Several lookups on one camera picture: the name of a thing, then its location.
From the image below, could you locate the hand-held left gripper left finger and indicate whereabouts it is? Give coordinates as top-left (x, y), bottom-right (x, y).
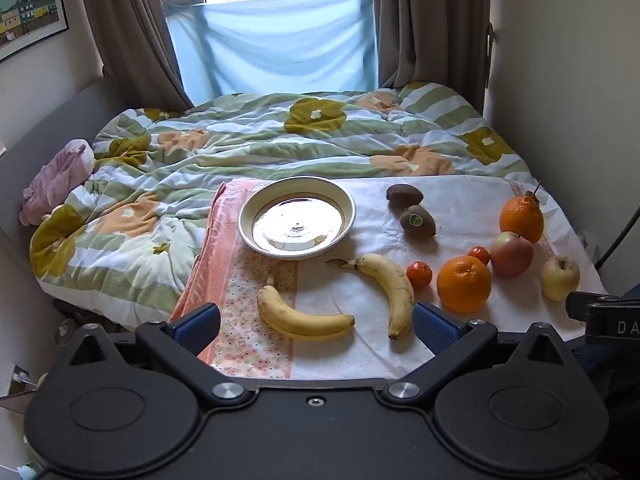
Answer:
top-left (64, 302), bottom-right (252, 409)

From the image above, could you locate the grey padded headboard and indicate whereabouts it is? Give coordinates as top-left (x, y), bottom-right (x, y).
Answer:
top-left (0, 77), bottom-right (126, 241)

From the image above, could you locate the light blue window cloth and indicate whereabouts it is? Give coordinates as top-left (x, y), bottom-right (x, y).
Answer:
top-left (165, 0), bottom-right (378, 106)

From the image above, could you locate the floral striped blanket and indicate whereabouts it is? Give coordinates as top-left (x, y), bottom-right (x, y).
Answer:
top-left (30, 82), bottom-right (561, 326)

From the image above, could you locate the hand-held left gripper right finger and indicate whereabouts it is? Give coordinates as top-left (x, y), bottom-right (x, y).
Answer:
top-left (382, 301), bottom-right (577, 407)

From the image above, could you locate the cream ceramic bowl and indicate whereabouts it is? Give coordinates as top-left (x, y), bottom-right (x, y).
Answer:
top-left (238, 176), bottom-right (357, 261)

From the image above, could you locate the large round orange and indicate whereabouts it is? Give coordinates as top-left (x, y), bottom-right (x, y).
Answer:
top-left (436, 255), bottom-right (493, 313)

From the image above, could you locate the brown kiwi with green label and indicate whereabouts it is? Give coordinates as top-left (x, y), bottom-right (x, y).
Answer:
top-left (399, 205), bottom-right (437, 240)

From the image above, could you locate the pink plush toy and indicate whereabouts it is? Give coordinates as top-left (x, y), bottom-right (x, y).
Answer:
top-left (20, 139), bottom-right (96, 226)

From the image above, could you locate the yellow banana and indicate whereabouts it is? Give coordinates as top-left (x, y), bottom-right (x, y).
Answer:
top-left (256, 272), bottom-right (356, 338)
top-left (326, 253), bottom-right (417, 341)

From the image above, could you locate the pointed orange with stem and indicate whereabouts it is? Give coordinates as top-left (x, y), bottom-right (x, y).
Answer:
top-left (499, 182), bottom-right (545, 245)

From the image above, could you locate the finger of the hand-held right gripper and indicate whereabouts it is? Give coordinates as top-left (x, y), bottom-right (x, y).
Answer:
top-left (565, 290), bottom-right (592, 322)

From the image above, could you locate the yellow apple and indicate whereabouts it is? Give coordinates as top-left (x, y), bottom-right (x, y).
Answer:
top-left (541, 255), bottom-right (581, 303)

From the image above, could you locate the framed wall poster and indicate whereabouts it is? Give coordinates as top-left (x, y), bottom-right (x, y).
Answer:
top-left (0, 0), bottom-right (69, 63)

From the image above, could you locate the red apple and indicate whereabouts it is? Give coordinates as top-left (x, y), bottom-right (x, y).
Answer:
top-left (489, 231), bottom-right (535, 278)

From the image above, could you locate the black cable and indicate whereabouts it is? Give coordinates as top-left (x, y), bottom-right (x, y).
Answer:
top-left (595, 204), bottom-right (640, 267)

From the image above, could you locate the white cloth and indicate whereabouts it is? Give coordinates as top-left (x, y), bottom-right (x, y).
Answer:
top-left (290, 175), bottom-right (609, 381)

